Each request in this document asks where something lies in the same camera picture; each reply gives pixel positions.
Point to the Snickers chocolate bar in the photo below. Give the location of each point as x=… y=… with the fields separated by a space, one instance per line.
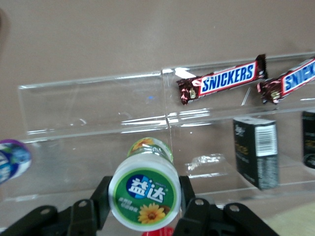
x=295 y=78
x=226 y=78

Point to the red gum bottle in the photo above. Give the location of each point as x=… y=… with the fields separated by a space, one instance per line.
x=158 y=232

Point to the clear acrylic stepped stand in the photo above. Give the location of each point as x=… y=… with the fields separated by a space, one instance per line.
x=216 y=123
x=86 y=105

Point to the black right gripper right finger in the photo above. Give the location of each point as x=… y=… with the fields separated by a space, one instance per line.
x=209 y=221

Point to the green gum bottle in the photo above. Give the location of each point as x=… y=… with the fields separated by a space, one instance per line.
x=145 y=191

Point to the purple gum bottle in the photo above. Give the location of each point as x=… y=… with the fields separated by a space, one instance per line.
x=14 y=159

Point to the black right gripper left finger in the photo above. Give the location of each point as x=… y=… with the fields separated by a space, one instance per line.
x=73 y=218

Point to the small black box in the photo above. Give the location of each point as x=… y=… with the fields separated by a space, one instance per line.
x=309 y=137
x=248 y=152

